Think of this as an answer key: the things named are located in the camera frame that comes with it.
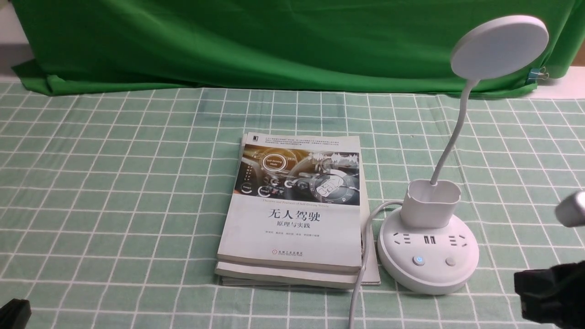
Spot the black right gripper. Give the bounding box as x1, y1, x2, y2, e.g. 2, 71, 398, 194
514, 261, 585, 329

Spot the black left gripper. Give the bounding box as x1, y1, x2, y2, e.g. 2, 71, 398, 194
0, 298, 32, 329

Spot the white desk lamp with base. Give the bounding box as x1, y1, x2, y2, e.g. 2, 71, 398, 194
378, 15, 549, 295

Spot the green checkered tablecloth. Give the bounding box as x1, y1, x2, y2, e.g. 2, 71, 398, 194
0, 83, 585, 329

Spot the blue binder clip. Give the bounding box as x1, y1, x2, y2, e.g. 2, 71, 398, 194
526, 67, 549, 84

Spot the top white self-driving book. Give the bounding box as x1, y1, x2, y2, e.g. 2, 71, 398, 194
216, 133, 362, 274

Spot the green backdrop cloth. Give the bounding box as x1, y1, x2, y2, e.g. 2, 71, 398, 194
12, 0, 584, 96

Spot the white lamp power cable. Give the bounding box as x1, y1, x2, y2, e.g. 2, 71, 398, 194
348, 200, 404, 329

